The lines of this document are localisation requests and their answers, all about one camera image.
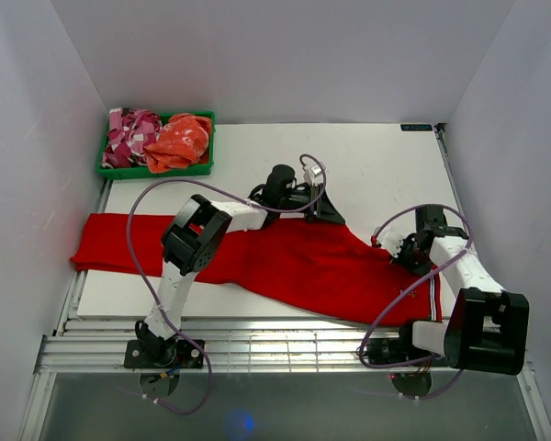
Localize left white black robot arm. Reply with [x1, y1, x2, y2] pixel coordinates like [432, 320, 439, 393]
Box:
[126, 163, 345, 368]

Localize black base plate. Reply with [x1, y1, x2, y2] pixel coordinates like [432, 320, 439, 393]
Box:
[365, 338, 446, 368]
[123, 340, 204, 370]

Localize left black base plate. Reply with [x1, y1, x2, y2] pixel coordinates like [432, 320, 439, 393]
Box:
[123, 340, 204, 370]

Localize aluminium frame rail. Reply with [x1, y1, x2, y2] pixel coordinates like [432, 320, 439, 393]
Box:
[34, 316, 534, 374]

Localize pink patterned garment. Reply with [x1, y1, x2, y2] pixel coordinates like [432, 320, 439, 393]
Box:
[101, 107, 162, 169]

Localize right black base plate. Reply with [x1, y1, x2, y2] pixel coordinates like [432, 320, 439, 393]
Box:
[365, 338, 446, 368]

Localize green plastic tray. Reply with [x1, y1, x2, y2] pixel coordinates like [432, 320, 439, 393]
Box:
[96, 110, 215, 180]

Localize red trousers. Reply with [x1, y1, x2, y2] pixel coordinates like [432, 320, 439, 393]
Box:
[70, 213, 418, 323]

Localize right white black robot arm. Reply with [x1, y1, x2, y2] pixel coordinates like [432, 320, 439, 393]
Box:
[390, 204, 529, 376]

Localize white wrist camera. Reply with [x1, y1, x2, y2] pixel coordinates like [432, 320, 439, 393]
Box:
[371, 227, 406, 258]
[303, 164, 325, 186]

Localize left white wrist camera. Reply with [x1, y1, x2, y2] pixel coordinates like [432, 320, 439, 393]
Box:
[303, 164, 325, 186]

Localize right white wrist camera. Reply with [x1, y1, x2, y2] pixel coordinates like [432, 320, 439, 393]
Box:
[371, 227, 406, 258]

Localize orange crumpled garment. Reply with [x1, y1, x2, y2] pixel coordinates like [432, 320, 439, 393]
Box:
[143, 113, 212, 174]

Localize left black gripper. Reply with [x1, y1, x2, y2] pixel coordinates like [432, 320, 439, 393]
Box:
[277, 183, 344, 228]

